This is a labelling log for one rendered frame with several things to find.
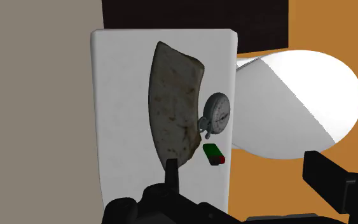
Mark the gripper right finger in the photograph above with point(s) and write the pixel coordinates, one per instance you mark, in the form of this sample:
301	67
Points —
327	176

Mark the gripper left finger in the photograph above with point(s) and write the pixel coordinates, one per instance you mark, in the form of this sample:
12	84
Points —
172	186

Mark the green lighter with red end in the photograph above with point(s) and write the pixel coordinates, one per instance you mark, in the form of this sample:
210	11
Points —
212	153

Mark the mottled grey-brown stone slab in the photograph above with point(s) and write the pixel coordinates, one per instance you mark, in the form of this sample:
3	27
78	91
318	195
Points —
174	105

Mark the silver stopwatch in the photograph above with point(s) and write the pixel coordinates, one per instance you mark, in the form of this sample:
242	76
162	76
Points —
217	113

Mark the white toilet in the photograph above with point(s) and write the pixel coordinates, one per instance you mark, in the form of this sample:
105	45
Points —
119	93

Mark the dark robot stand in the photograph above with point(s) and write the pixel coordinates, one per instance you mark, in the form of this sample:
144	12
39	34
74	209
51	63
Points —
197	15

